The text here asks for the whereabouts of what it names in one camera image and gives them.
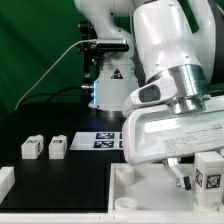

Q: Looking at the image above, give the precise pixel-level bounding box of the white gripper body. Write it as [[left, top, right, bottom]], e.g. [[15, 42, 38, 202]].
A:
[[122, 96, 224, 165]]

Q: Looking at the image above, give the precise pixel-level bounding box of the white cable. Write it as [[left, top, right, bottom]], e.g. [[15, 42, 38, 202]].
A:
[[14, 39, 98, 111]]

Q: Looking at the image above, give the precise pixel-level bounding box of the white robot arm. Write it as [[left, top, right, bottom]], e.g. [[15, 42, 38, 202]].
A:
[[74, 0, 224, 165]]

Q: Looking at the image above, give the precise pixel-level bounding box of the white sheet with tags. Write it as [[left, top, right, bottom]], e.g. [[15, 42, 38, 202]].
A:
[[70, 132, 123, 150]]

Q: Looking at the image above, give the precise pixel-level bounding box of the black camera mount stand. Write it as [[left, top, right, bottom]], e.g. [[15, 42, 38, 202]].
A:
[[77, 21, 129, 85]]

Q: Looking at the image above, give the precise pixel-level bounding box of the white left obstacle block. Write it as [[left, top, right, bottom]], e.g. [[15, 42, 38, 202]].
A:
[[0, 167, 15, 204]]

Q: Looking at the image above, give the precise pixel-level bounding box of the white front table rail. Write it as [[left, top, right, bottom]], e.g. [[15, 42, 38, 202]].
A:
[[0, 213, 224, 224]]

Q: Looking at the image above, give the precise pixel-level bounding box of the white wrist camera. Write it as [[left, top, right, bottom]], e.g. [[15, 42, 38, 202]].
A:
[[122, 76, 178, 117]]

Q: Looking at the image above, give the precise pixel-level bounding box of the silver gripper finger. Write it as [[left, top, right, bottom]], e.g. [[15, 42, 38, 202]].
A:
[[163, 158, 192, 191]]

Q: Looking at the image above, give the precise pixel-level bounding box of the black cable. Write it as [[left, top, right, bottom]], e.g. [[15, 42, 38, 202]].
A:
[[19, 86, 84, 107]]

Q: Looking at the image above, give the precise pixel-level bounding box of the white square table top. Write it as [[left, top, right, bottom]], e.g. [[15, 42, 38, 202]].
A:
[[107, 161, 224, 214]]

